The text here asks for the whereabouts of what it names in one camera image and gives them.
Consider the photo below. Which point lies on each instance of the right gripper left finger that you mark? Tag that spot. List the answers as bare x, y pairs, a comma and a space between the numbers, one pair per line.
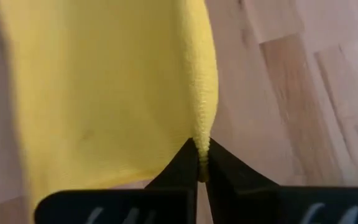
135, 205

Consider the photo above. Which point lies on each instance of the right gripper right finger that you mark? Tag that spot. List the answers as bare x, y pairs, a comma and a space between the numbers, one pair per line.
275, 205

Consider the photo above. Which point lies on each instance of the yellow microfiber towel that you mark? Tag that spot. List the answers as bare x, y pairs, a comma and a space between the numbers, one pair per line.
104, 93

